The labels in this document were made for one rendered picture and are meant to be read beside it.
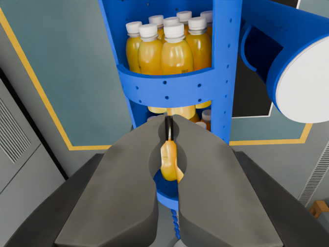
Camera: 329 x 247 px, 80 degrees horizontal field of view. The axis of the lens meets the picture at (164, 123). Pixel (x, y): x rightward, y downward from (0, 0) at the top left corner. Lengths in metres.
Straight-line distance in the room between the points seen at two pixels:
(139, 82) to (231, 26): 0.20
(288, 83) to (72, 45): 1.56
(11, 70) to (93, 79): 0.71
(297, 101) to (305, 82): 0.06
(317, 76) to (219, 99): 0.34
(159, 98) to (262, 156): 2.12
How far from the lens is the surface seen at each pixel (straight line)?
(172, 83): 0.38
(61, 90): 2.07
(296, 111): 0.74
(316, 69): 0.69
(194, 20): 0.46
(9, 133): 2.19
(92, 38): 1.75
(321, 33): 0.69
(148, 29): 0.45
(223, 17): 0.39
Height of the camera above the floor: 1.57
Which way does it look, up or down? 53 degrees down
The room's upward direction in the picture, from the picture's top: 174 degrees counter-clockwise
